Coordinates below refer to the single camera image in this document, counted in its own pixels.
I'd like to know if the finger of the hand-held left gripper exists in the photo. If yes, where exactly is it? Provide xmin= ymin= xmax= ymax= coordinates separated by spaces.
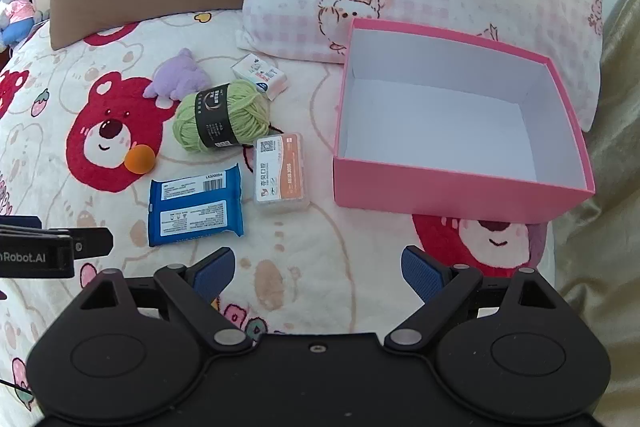
xmin=0 ymin=216 xmax=44 ymax=229
xmin=0 ymin=227 xmax=114 ymax=259

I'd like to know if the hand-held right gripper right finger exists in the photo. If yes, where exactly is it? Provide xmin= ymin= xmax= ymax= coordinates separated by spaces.
xmin=384 ymin=246 xmax=557 ymax=353

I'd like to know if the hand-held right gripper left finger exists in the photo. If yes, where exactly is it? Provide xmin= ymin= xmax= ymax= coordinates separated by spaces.
xmin=80 ymin=248 xmax=254 ymax=355

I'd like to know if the blue wet wipes packet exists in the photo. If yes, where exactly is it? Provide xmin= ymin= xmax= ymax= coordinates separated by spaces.
xmin=148 ymin=164 xmax=245 ymax=248

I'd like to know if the orange makeup sponge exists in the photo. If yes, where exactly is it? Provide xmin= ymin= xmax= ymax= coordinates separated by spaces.
xmin=124 ymin=145 xmax=157 ymax=173

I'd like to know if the clear floss pick box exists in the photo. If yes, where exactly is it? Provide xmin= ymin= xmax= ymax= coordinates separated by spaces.
xmin=253 ymin=132 xmax=310 ymax=214

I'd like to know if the green yarn ball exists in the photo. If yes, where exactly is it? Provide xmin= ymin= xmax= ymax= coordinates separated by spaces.
xmin=172 ymin=79 xmax=272 ymax=154

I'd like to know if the pink cardboard box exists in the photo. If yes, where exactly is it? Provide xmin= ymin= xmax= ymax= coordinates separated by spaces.
xmin=332 ymin=18 xmax=597 ymax=224

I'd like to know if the purple plush toy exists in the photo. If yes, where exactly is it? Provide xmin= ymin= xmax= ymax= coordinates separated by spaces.
xmin=143 ymin=48 xmax=211 ymax=102

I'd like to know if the white tissue packet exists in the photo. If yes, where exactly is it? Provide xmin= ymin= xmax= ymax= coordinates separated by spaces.
xmin=231 ymin=53 xmax=289 ymax=101

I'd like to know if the bear print blanket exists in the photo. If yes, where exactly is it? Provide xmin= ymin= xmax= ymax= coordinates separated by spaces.
xmin=0 ymin=9 xmax=558 ymax=413

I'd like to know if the gold satin cloth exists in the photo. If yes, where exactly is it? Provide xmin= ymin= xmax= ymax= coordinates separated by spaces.
xmin=550 ymin=0 xmax=640 ymax=427

